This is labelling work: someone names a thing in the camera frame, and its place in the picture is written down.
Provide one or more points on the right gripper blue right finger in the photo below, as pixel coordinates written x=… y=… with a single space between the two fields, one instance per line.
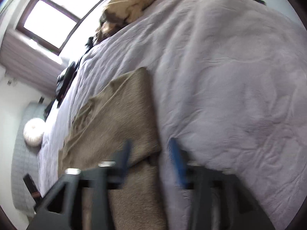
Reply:
x=219 y=199

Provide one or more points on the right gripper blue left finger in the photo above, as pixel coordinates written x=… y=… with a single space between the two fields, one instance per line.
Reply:
x=61 y=207

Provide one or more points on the brown knit sweater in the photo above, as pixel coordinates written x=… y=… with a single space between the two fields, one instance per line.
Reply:
x=122 y=111

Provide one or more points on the cream striped clothes pile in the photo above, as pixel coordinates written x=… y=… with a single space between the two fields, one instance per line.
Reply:
x=117 y=14

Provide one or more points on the grey quilted headboard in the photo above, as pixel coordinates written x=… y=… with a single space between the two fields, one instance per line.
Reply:
x=24 y=161

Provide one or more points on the white round pillow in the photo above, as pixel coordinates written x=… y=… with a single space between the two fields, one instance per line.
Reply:
x=33 y=132

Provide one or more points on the black folded garment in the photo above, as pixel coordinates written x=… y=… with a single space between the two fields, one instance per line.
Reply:
x=66 y=78

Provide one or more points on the lavender embossed bed quilt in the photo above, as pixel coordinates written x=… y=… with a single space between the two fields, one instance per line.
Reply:
x=229 y=81

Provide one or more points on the grey pleated curtain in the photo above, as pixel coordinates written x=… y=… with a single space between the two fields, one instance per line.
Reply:
x=28 y=62

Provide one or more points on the dark framed window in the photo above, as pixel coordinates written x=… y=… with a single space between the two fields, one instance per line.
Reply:
x=51 y=23

